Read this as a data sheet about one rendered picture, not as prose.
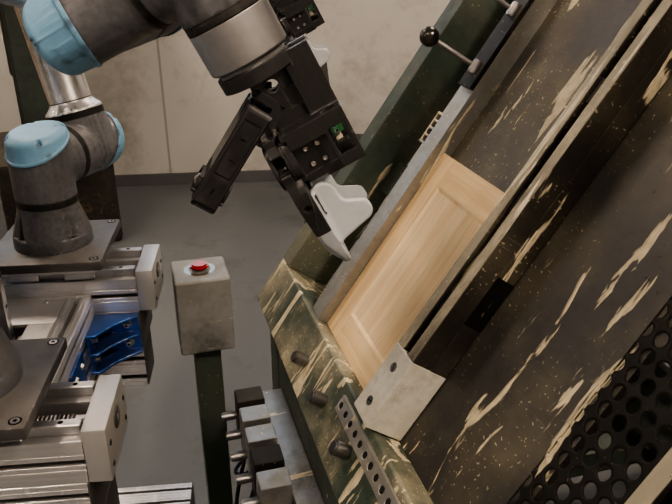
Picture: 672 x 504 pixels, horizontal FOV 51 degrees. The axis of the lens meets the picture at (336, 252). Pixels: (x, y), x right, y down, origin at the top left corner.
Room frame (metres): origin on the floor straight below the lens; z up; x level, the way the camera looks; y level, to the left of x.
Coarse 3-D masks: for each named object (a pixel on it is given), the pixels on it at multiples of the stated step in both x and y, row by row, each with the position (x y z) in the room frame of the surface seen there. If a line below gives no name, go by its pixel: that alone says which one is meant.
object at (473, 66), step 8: (424, 32) 1.35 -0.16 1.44; (432, 32) 1.35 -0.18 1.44; (424, 40) 1.35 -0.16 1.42; (432, 40) 1.35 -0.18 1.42; (448, 48) 1.35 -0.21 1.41; (456, 56) 1.34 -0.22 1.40; (464, 56) 1.34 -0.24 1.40; (472, 64) 1.33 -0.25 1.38; (480, 64) 1.33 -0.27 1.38; (472, 72) 1.32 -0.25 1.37
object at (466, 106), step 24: (552, 0) 1.35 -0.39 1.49; (528, 24) 1.34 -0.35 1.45; (504, 48) 1.32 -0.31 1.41; (504, 72) 1.32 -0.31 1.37; (456, 96) 1.34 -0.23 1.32; (480, 96) 1.31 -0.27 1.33; (456, 120) 1.30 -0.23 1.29; (432, 144) 1.30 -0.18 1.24; (456, 144) 1.30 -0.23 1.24; (408, 168) 1.32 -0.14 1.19; (432, 168) 1.29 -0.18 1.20; (408, 192) 1.27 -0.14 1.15; (384, 216) 1.27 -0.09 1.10; (360, 240) 1.29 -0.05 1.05; (360, 264) 1.25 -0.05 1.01; (336, 288) 1.24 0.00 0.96
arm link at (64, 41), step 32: (32, 0) 0.63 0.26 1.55; (64, 0) 0.61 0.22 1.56; (96, 0) 0.60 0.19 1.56; (128, 0) 0.60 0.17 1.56; (32, 32) 0.61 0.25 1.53; (64, 32) 0.61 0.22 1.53; (96, 32) 0.61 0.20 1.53; (128, 32) 0.61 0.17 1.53; (160, 32) 0.71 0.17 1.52; (64, 64) 0.62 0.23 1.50; (96, 64) 0.63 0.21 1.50
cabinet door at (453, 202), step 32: (448, 160) 1.26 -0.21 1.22; (416, 192) 1.28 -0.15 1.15; (448, 192) 1.19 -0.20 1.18; (480, 192) 1.12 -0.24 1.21; (416, 224) 1.21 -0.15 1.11; (448, 224) 1.13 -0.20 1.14; (480, 224) 1.06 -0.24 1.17; (384, 256) 1.22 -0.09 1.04; (416, 256) 1.14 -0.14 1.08; (448, 256) 1.07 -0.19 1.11; (352, 288) 1.24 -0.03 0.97; (384, 288) 1.16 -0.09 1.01; (416, 288) 1.08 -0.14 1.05; (352, 320) 1.16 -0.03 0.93; (384, 320) 1.09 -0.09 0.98; (352, 352) 1.10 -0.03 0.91; (384, 352) 1.03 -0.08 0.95
